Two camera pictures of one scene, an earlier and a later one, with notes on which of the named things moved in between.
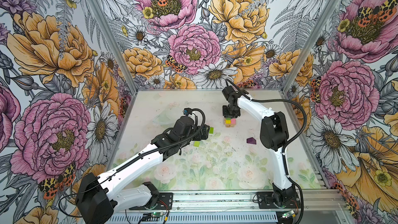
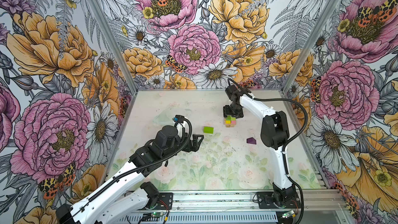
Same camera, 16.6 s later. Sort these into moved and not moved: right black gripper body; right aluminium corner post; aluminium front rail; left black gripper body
Moved: left black gripper body
Not moved: right black gripper body; right aluminium corner post; aluminium front rail
